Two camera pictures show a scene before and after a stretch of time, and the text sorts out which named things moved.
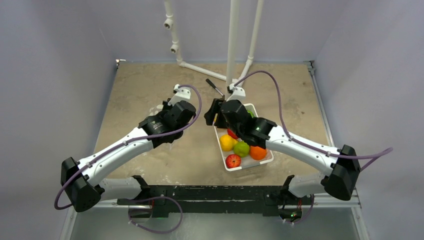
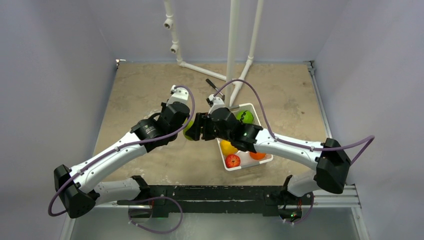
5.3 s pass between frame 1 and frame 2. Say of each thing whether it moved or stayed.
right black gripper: moved
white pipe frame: stayed
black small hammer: stayed
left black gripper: stayed
